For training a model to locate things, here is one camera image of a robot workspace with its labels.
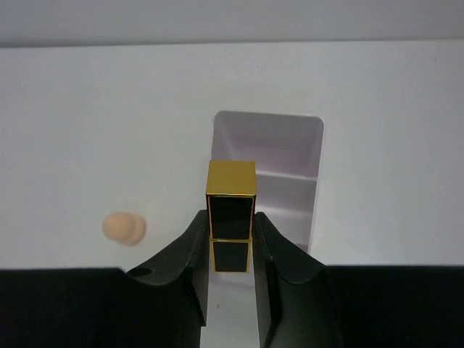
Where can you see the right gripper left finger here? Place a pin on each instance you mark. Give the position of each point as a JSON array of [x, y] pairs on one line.
[[170, 305]]

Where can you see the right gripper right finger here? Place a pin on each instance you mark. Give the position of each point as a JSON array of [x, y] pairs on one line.
[[293, 297]]

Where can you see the black gold lipstick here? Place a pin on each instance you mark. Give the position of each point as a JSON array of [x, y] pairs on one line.
[[231, 193]]

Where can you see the beige makeup sponge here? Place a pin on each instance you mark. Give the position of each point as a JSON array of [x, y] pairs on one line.
[[125, 228]]

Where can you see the clear acrylic organizer box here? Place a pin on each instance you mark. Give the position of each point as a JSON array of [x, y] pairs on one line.
[[287, 151]]

